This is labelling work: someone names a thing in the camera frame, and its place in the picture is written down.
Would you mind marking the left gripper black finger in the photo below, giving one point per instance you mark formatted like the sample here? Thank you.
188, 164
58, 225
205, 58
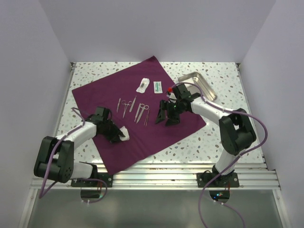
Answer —
113, 129
115, 138

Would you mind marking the stainless steel tray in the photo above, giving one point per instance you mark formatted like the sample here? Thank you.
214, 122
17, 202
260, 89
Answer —
197, 79

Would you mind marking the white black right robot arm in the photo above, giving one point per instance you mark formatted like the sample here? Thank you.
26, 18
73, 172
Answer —
236, 130

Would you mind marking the green white suture packet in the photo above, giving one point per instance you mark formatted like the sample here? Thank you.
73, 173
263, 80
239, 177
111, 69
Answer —
157, 85

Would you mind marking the steel forceps with rings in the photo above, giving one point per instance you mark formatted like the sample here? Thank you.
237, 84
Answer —
126, 104

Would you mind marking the steel tweezers upper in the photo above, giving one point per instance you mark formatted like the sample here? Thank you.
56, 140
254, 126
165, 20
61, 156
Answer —
132, 104

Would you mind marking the thin steel tweezers right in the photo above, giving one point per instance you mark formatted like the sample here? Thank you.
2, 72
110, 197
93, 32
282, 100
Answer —
147, 117

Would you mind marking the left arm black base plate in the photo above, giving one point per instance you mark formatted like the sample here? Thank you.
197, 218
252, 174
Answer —
101, 180

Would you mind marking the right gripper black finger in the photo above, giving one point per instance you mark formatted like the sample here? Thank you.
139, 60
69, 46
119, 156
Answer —
172, 121
161, 112

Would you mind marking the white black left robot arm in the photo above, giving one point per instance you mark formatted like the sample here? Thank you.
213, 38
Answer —
55, 160

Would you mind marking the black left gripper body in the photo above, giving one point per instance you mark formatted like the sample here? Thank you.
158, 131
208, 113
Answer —
108, 132

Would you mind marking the purple cloth mat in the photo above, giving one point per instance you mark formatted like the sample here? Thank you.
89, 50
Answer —
102, 84

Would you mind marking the steel probe handle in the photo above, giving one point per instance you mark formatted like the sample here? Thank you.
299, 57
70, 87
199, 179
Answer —
138, 109

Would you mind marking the clear blister pack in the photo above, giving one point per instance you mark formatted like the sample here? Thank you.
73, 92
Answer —
143, 85

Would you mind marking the steel surgical scissors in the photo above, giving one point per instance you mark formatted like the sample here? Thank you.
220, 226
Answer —
143, 108

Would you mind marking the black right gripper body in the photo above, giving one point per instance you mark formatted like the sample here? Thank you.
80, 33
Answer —
176, 106

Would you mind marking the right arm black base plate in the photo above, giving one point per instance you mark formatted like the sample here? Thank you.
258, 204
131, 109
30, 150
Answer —
223, 181

